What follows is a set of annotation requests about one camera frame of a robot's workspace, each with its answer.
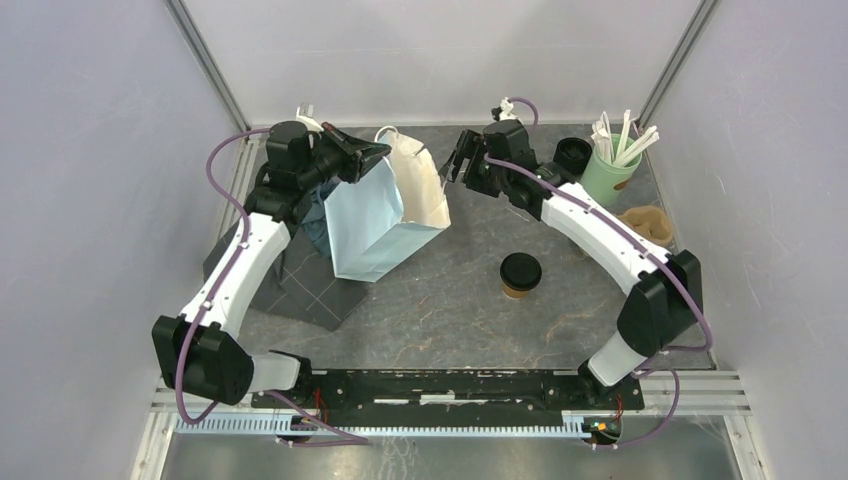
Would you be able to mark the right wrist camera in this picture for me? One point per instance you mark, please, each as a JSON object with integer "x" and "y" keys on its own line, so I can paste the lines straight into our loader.
{"x": 504, "y": 110}

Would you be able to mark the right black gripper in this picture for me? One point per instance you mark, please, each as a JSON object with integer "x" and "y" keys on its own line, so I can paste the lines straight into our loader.
{"x": 472, "y": 146}

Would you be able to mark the blue crumpled cloth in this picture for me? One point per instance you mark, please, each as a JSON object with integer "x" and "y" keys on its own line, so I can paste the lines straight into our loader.
{"x": 314, "y": 223}

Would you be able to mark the white wrapped straws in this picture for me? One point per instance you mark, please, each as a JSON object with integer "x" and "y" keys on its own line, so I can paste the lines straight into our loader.
{"x": 619, "y": 151}

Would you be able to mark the green cup holder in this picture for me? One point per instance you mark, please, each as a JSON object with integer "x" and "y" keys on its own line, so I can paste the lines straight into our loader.
{"x": 604, "y": 181}

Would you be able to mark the dark grey checked cloth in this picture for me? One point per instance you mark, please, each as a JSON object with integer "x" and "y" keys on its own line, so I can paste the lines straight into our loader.
{"x": 301, "y": 285}

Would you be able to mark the light blue paper bag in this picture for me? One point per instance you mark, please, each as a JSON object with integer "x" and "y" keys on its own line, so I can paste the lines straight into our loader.
{"x": 397, "y": 208}

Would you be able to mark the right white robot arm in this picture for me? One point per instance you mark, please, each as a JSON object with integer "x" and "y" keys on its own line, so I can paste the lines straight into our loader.
{"x": 663, "y": 290}

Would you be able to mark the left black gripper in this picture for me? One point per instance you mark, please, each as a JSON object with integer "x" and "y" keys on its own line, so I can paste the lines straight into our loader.
{"x": 359, "y": 156}

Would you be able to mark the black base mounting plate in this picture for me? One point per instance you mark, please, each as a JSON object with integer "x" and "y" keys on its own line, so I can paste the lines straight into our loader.
{"x": 460, "y": 398}

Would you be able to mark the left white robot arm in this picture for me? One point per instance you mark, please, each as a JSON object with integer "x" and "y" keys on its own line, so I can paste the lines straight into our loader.
{"x": 197, "y": 350}

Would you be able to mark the brown paper coffee cup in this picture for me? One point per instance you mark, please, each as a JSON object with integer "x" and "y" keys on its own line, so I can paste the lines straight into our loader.
{"x": 515, "y": 289}

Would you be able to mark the stack of black lids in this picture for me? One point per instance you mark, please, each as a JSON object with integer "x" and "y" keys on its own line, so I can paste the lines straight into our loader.
{"x": 573, "y": 154}

